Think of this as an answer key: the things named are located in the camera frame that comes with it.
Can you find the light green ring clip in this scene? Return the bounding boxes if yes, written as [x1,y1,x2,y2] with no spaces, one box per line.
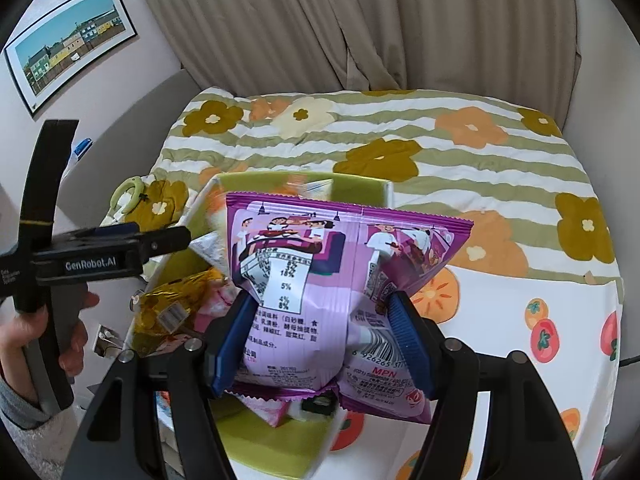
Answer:
[109,176,146,221]

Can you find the shiny gold snack packet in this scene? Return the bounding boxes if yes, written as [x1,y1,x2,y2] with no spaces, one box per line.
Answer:
[131,267,233,356]

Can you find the grey white snack packet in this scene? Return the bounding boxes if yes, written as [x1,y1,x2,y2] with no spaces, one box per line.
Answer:
[189,230,231,273]

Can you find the wall poster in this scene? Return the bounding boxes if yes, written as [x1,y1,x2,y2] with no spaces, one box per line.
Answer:
[2,0,138,120]

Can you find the striped flower blanket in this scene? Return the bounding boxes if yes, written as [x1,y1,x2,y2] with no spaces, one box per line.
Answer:
[100,87,626,286]

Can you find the beige curtain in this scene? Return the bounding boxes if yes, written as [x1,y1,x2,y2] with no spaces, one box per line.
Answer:
[127,0,586,106]

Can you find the person's left forearm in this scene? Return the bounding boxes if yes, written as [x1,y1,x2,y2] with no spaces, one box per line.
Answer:
[0,372,76,433]

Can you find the white fruit print tablecloth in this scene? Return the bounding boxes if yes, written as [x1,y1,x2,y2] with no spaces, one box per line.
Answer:
[320,265,626,480]

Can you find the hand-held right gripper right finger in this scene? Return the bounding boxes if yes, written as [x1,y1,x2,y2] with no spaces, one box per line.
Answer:
[382,290,583,480]

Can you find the purple snack packet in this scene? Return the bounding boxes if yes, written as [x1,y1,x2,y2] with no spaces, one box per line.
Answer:
[225,191,475,426]

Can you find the green cardboard box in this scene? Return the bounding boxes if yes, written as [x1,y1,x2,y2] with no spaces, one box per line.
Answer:
[127,170,396,480]

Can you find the person's left hand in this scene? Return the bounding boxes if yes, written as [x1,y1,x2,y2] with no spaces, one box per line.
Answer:
[0,291,101,378]

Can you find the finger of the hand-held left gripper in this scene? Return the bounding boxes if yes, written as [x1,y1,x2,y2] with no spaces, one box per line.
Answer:
[135,226,193,263]
[50,223,143,248]

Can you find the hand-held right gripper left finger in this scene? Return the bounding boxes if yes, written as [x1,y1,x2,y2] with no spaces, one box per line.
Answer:
[60,292,261,480]

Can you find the blue white tube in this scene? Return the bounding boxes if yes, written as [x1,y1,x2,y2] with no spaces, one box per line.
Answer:
[65,137,93,171]

